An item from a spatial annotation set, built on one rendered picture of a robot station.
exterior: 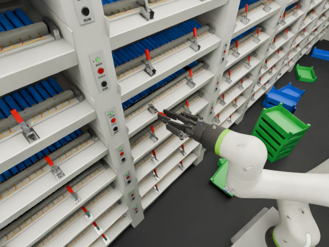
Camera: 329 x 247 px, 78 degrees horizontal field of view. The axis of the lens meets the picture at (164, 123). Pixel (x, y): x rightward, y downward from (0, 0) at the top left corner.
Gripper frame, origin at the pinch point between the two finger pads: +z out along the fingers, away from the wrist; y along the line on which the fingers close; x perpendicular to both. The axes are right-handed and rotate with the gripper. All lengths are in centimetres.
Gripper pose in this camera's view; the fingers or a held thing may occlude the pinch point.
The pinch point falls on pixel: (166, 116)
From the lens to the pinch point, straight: 83.8
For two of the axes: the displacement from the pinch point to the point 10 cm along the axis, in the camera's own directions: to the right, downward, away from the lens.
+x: -1.5, -7.8, -6.0
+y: 7.0, -5.2, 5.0
